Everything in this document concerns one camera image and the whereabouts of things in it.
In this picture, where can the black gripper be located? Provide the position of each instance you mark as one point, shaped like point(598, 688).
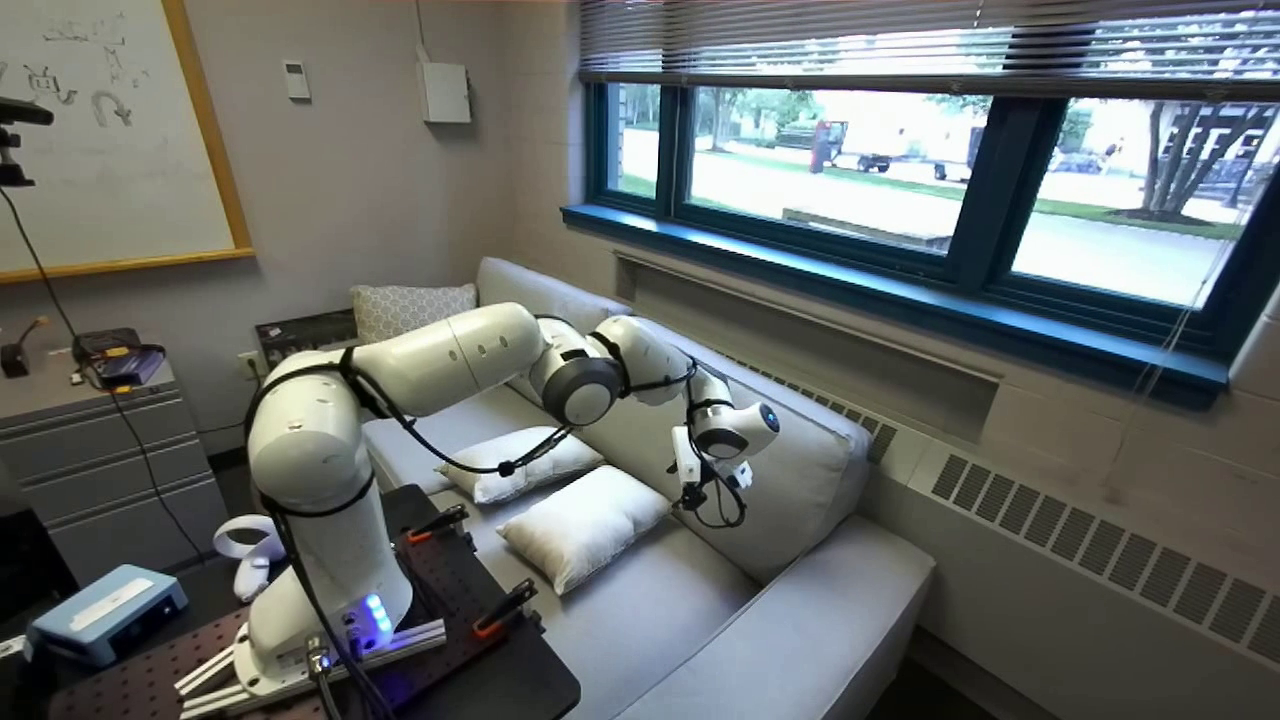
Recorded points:
point(719, 484)

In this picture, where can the plain white pillow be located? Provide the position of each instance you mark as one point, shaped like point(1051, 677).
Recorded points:
point(535, 474)
point(585, 524)

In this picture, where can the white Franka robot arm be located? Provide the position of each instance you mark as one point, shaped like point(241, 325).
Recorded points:
point(307, 455)

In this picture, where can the grey fabric couch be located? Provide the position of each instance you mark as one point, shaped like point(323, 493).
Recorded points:
point(747, 666)

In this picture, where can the black orange clamp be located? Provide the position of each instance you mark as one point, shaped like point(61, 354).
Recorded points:
point(504, 606)
point(437, 524)

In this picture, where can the black robot table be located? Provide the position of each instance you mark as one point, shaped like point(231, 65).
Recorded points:
point(504, 666)

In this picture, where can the grey patterned pillow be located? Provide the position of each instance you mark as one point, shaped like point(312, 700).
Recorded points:
point(405, 305)

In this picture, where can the white truck outside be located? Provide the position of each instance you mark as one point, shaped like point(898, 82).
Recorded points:
point(904, 145)

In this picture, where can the beige radiator cover with grille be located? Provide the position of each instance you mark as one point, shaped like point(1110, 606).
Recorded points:
point(1107, 554)

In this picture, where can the wide teal framed window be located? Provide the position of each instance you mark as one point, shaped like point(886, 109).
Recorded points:
point(985, 185)

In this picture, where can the horizontal window blinds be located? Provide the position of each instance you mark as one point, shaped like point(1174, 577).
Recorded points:
point(865, 43)

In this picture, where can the tree trunk outside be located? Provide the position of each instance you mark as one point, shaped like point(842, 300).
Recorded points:
point(1180, 167)

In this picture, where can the black device with blue part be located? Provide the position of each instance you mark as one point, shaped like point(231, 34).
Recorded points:
point(112, 357)

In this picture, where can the blue electronics box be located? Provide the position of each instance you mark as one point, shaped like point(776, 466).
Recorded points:
point(105, 612)

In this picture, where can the grey filing cabinet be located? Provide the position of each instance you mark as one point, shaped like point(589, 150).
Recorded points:
point(92, 455)

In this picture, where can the perforated brown mat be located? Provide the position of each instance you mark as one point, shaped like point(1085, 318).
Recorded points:
point(120, 680)

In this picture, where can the wood framed whiteboard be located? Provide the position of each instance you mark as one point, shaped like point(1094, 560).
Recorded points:
point(105, 173)

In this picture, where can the silver robot base rail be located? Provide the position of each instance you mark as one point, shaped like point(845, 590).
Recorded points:
point(401, 640)

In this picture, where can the white wall box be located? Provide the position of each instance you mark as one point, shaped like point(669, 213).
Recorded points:
point(445, 93)

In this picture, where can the white wall thermostat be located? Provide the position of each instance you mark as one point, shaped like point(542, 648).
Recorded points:
point(297, 82)

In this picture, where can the black camera on stand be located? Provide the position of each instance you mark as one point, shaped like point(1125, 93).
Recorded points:
point(21, 112)

